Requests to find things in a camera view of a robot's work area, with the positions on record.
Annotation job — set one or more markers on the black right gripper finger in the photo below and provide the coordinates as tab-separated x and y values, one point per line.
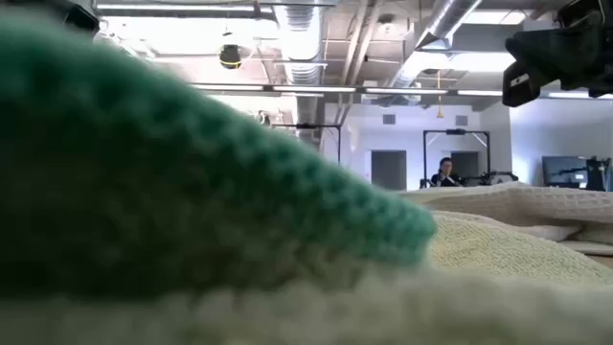
522	84

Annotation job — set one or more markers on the green microfiber towel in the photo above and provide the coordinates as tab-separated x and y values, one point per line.
143	167

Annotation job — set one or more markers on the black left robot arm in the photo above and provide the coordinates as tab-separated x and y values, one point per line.
81	16

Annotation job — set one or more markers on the background black robot arm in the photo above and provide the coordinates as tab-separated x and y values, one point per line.
493	177

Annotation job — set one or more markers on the background computer monitor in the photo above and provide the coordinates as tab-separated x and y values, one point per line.
564	170

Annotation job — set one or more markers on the gray door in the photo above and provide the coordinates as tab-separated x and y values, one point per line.
389	170
468	165

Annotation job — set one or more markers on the ceiling light strip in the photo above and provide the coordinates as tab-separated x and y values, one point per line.
407	91

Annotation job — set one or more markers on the person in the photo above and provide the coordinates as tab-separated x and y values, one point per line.
446	175

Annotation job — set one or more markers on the black ceiling device yellow band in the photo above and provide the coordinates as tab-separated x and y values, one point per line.
230	56

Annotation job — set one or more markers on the silver ventilation duct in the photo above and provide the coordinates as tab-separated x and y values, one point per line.
440	24
301	48

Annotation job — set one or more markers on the black gantry frame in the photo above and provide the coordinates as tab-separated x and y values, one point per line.
306	126
424	153

